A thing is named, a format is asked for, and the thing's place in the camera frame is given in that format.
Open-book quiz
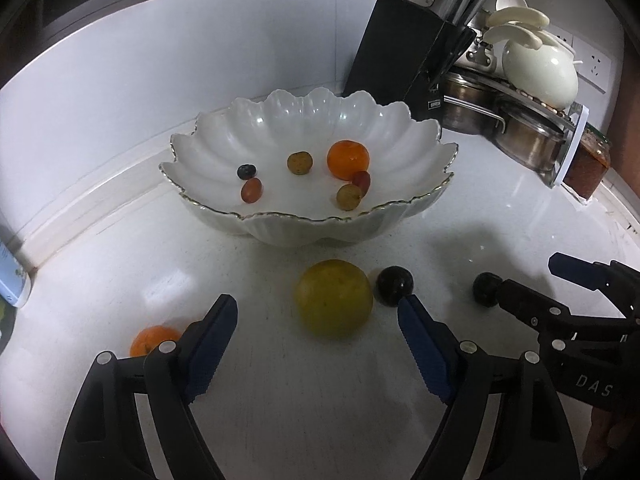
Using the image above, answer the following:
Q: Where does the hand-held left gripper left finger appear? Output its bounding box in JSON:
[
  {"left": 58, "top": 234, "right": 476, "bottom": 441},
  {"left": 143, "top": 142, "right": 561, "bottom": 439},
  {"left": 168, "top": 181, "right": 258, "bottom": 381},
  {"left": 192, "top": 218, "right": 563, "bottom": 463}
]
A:
[{"left": 55, "top": 293, "right": 238, "bottom": 480}]

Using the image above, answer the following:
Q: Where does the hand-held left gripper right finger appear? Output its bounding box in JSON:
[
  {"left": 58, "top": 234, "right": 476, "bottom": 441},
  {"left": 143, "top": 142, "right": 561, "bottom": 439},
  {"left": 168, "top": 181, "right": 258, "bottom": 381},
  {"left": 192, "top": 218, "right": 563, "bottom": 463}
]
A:
[{"left": 397, "top": 295, "right": 582, "bottom": 480}]

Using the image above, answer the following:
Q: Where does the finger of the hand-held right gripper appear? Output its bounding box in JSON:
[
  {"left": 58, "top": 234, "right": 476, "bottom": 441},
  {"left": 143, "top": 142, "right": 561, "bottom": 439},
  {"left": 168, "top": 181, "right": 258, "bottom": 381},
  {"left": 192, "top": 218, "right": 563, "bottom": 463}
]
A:
[
  {"left": 548, "top": 252, "right": 640, "bottom": 318},
  {"left": 497, "top": 277, "right": 576, "bottom": 333}
]

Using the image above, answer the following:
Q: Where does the dark plum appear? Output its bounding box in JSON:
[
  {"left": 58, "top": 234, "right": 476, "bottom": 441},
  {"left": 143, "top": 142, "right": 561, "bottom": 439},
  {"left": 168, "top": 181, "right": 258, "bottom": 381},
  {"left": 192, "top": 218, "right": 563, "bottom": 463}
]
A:
[
  {"left": 376, "top": 265, "right": 416, "bottom": 307},
  {"left": 473, "top": 272, "right": 505, "bottom": 307}
]

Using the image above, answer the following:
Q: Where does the yellow-green citrus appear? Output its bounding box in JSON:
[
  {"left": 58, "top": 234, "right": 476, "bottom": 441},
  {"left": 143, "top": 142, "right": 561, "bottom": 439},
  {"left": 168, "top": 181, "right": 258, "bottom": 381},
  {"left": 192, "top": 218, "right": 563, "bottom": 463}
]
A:
[{"left": 294, "top": 259, "right": 374, "bottom": 339}]

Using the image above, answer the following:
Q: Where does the yellow cherry tomato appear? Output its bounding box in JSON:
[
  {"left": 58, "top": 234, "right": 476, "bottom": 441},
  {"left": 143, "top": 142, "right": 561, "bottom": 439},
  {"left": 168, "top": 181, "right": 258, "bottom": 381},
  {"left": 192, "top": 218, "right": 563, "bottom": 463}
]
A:
[
  {"left": 336, "top": 183, "right": 363, "bottom": 211},
  {"left": 287, "top": 151, "right": 314, "bottom": 176}
]

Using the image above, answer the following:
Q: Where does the white scalloped bowl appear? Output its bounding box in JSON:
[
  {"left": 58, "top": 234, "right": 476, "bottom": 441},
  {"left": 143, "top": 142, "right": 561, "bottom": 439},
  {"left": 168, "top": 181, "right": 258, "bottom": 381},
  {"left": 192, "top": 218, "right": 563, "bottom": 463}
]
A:
[{"left": 159, "top": 87, "right": 459, "bottom": 247}]

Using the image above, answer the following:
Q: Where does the person's right hand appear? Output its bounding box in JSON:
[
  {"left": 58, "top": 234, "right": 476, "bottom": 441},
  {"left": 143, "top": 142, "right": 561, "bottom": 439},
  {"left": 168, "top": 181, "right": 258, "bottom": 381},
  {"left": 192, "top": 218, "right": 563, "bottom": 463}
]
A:
[{"left": 582, "top": 402, "right": 640, "bottom": 471}]

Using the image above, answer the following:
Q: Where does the glass sauce jar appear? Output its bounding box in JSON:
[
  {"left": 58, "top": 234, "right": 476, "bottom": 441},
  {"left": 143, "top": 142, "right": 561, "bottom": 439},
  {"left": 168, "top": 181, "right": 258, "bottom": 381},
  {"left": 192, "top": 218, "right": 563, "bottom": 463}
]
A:
[{"left": 562, "top": 127, "right": 612, "bottom": 198}]

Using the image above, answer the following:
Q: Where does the kitchen corner rack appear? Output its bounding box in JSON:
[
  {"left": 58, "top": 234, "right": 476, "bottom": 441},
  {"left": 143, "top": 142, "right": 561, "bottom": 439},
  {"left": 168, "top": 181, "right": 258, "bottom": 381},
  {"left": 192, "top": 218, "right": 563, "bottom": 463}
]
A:
[{"left": 445, "top": 67, "right": 591, "bottom": 188}]

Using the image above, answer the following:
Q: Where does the steel pot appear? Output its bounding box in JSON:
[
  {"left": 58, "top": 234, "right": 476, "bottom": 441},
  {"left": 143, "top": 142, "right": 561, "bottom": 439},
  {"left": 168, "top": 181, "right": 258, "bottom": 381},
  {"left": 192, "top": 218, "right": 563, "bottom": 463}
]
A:
[
  {"left": 492, "top": 102, "right": 571, "bottom": 170},
  {"left": 440, "top": 71, "right": 506, "bottom": 136}
]

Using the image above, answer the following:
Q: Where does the white ceramic pot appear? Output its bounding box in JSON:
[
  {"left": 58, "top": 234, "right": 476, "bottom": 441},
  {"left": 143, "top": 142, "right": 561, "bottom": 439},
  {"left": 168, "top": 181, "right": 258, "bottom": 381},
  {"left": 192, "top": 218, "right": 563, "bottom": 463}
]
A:
[{"left": 501, "top": 35, "right": 580, "bottom": 110}]

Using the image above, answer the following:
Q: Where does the small orange tangerine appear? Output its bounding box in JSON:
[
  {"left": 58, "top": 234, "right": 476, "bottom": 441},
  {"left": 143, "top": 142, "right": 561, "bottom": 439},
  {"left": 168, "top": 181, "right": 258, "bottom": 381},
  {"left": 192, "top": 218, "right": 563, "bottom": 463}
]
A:
[{"left": 327, "top": 140, "right": 371, "bottom": 180}]

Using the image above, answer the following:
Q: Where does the white pump bottle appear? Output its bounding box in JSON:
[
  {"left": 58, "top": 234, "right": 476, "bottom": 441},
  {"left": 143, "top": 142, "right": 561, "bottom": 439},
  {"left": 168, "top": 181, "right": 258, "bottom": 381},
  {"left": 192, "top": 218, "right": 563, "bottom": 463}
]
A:
[{"left": 0, "top": 237, "right": 33, "bottom": 308}]

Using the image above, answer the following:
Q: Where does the small steel object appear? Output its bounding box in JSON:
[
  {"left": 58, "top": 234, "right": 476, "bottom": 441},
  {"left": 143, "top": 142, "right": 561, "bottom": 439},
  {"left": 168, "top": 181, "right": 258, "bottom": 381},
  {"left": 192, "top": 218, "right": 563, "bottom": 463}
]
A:
[{"left": 466, "top": 40, "right": 498, "bottom": 75}]

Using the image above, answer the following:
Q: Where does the cream ceramic spoon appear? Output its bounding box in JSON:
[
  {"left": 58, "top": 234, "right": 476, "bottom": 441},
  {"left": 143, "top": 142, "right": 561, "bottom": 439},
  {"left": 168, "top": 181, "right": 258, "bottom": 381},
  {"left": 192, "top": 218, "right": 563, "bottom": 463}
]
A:
[
  {"left": 487, "top": 6, "right": 550, "bottom": 28},
  {"left": 482, "top": 25, "right": 543, "bottom": 51}
]

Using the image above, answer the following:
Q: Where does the black knife block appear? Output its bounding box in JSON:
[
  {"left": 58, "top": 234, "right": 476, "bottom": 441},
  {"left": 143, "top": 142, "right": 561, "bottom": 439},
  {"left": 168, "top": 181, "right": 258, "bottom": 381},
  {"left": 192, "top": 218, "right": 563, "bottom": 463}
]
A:
[{"left": 342, "top": 0, "right": 478, "bottom": 111}]

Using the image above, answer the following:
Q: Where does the white wall socket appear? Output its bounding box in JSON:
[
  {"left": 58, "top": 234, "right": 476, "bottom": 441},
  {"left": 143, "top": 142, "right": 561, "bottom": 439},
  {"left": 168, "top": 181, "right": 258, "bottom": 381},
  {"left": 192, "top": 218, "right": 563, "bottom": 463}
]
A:
[
  {"left": 572, "top": 35, "right": 612, "bottom": 92},
  {"left": 550, "top": 25, "right": 576, "bottom": 53}
]

